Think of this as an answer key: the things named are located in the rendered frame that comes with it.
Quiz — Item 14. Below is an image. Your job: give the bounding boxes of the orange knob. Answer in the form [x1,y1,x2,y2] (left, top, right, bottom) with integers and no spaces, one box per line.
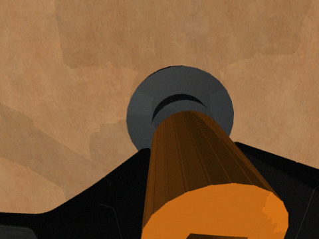
[141,111,289,239]

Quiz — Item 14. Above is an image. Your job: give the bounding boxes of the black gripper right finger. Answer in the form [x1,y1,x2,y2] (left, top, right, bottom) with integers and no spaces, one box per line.
[234,141,319,239]

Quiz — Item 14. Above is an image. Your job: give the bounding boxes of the dark grey round pedestal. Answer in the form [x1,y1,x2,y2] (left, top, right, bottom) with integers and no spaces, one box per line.
[127,66,234,151]

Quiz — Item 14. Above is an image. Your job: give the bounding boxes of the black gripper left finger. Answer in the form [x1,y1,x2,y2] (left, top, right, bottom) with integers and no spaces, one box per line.
[0,148,151,239]

